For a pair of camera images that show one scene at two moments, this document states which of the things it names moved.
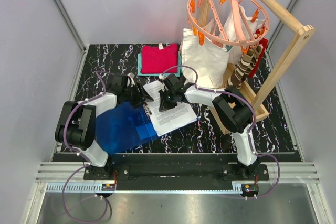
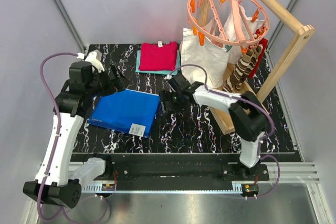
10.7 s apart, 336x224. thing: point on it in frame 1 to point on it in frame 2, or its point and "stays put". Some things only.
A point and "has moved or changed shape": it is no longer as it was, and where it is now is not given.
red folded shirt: (156, 59) stays put
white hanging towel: (211, 61) stays put
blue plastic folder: (123, 127) has moved or changed shape
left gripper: (141, 96) to (118, 85)
